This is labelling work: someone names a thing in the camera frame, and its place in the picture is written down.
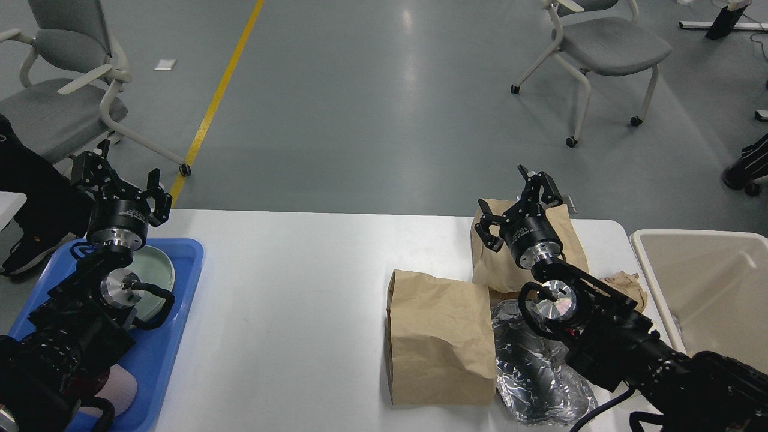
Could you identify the beige plastic bin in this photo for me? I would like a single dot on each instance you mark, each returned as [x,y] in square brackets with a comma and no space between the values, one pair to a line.
[710,289]

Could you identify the brown paper bag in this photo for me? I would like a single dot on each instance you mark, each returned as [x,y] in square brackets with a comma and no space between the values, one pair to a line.
[440,342]
[498,270]

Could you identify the person in dark clothes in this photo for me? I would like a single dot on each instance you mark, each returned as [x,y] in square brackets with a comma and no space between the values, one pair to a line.
[54,213]

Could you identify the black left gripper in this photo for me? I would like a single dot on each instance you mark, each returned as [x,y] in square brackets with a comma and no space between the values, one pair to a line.
[121,222]

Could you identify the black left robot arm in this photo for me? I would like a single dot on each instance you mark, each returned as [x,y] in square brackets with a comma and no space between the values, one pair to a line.
[82,330]

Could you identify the front brown paper bag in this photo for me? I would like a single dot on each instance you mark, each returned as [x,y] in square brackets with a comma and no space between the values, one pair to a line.
[440,342]

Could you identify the grey office chair left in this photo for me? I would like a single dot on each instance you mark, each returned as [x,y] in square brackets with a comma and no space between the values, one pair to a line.
[72,75]

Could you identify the green plate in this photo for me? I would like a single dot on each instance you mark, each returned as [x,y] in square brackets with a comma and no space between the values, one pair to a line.
[150,265]

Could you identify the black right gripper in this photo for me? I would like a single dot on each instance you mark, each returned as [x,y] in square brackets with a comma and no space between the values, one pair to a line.
[532,238]

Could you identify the white desk leg base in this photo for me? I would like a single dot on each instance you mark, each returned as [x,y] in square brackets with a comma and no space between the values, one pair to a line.
[731,18]

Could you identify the crumpled silver foil bag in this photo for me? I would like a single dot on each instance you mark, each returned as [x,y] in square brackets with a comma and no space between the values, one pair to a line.
[533,379]

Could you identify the rear brown paper bag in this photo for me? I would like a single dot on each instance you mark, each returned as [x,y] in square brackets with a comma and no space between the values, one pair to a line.
[498,270]

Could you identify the pink mug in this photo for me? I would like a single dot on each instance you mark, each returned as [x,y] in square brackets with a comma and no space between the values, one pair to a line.
[117,385]

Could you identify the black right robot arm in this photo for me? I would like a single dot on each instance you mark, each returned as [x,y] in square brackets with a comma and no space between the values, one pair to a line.
[608,341]

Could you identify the blue plastic tray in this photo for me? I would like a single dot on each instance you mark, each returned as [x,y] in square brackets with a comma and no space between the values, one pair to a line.
[152,358]

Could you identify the grey chair right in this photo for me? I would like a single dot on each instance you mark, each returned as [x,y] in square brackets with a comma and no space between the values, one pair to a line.
[606,46]

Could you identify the crumpled brown paper napkin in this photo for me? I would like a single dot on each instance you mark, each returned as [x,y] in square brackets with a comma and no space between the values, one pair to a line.
[629,286]

